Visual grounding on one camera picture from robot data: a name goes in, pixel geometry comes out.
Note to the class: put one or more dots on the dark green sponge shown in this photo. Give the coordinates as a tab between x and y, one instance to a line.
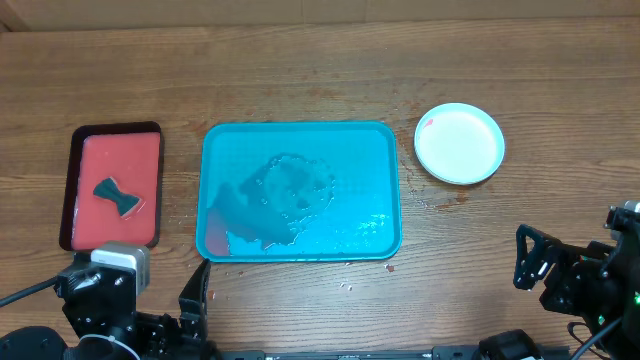
125	203

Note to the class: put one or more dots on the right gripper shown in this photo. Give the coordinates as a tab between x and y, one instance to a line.
563	270

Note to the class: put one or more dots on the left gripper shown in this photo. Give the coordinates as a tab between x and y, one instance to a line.
155	345

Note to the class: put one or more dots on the teal plastic tray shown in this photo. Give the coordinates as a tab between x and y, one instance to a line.
299	192

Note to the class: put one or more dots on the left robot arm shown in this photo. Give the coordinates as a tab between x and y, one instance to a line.
40	342

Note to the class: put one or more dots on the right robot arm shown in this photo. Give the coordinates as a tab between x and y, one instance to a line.
610	339

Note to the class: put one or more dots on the red tray with dark rim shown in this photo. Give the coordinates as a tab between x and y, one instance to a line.
131	153

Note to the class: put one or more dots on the light blue plate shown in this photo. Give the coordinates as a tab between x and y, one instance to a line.
459	144

